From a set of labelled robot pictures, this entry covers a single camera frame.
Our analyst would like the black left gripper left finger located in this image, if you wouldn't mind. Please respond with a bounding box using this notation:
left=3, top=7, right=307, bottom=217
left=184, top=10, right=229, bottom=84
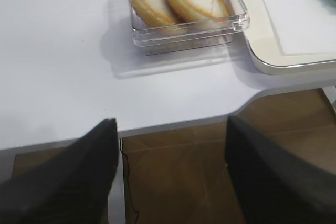
left=1, top=119, right=119, bottom=223

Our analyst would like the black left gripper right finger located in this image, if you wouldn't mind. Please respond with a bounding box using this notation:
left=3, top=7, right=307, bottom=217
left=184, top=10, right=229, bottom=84
left=225, top=116, right=335, bottom=223

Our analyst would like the white table leg left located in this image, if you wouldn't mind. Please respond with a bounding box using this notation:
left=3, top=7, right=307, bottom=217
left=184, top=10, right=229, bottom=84
left=108, top=138, right=126, bottom=224

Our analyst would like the white serving tray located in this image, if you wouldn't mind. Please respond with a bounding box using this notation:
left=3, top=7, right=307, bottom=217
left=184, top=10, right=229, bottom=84
left=238, top=0, right=335, bottom=75

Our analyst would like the white paper sheet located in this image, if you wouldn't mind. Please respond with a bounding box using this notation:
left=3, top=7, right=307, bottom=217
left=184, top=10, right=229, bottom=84
left=264, top=0, right=335, bottom=54

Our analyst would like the clear bun box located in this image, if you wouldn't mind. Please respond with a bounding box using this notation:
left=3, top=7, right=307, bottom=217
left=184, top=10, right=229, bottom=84
left=129, top=0, right=250, bottom=55

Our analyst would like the white bun front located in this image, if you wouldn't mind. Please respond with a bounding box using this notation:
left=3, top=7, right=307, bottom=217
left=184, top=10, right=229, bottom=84
left=167, top=0, right=229, bottom=29

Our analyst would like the white bun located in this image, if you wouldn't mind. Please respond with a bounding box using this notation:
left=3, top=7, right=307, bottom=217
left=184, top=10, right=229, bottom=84
left=167, top=0, right=229, bottom=29
left=130, top=0, right=181, bottom=27

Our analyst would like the white bun middle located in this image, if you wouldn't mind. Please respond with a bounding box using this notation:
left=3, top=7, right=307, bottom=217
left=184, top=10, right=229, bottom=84
left=130, top=0, right=181, bottom=27

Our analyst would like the thin black cable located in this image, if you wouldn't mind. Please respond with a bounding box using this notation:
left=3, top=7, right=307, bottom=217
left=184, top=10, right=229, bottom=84
left=119, top=137, right=141, bottom=224

